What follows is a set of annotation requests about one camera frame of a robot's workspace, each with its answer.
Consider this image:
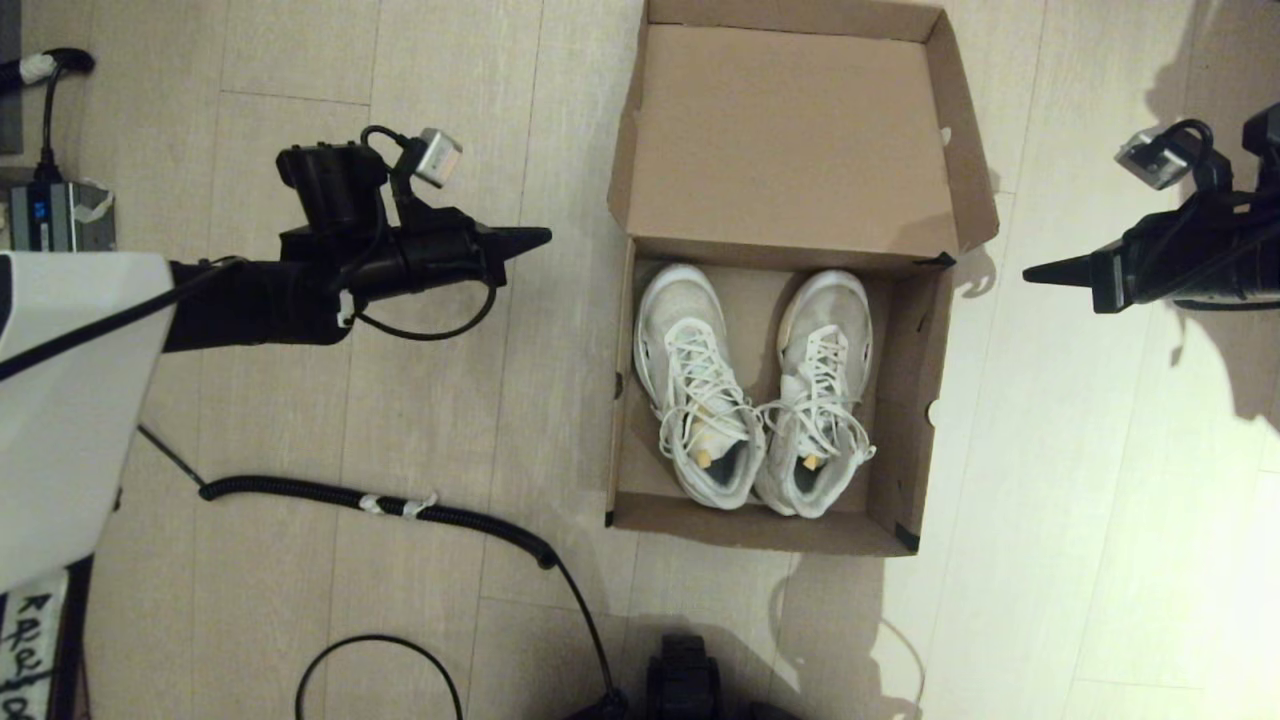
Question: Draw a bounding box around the white sneaker black side mark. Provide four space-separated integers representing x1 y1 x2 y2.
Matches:
633 263 766 511

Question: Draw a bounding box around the white sneaker tan toe edge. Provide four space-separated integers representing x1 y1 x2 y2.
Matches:
752 268 878 519

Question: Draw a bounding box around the brown cardboard shoe box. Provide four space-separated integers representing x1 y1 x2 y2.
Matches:
603 0 1001 558

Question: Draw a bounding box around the grey power supply unit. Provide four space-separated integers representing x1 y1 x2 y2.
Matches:
8 180 118 251

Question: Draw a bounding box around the dark flat panel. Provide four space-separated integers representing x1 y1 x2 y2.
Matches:
0 0 26 156

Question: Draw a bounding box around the black ridged robot part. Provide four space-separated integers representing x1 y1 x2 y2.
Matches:
645 635 721 720

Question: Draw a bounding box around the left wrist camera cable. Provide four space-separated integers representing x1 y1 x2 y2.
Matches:
345 125 499 343

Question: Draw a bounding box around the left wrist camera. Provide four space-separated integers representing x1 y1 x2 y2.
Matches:
413 127 464 189

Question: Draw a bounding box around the black coiled cable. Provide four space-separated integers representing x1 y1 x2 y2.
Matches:
138 425 629 720

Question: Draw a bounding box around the thin black cable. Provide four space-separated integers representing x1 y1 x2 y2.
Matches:
295 635 466 720

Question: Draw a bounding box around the thick black taped cable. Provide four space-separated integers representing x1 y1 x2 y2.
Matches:
0 47 96 184

